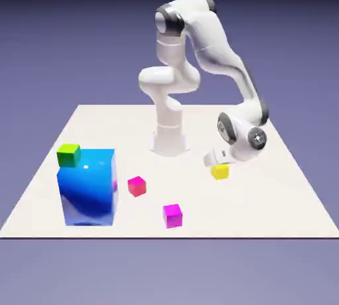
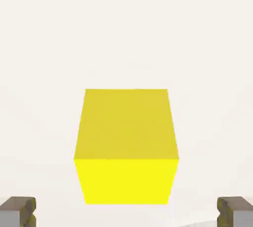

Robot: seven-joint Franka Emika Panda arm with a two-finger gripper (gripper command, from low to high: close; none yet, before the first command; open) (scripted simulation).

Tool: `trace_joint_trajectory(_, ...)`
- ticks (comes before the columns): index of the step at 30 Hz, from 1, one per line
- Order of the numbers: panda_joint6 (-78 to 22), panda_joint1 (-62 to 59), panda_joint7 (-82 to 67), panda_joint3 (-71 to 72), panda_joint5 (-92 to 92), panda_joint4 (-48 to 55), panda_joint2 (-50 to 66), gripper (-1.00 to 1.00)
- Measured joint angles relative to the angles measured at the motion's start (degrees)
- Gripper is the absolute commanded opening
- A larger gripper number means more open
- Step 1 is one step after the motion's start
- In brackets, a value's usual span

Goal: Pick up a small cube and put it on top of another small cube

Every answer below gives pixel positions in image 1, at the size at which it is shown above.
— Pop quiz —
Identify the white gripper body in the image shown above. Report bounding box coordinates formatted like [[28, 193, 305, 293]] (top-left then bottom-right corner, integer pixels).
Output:
[[203, 147, 236, 168]]

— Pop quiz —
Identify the small green cube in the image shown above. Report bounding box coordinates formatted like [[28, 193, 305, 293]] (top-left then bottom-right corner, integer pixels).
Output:
[[56, 143, 82, 168]]

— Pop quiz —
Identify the small magenta cube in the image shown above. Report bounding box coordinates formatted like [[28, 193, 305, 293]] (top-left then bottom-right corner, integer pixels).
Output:
[[162, 204, 183, 229]]

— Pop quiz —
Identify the large blue box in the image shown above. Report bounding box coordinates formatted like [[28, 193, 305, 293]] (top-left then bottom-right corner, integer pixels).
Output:
[[56, 148, 119, 227]]

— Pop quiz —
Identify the small yellow cube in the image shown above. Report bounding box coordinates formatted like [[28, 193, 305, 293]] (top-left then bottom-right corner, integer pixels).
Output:
[[210, 163, 230, 181]]

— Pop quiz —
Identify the small pink cube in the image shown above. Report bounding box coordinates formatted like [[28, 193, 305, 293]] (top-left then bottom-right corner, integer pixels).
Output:
[[127, 176, 147, 198]]

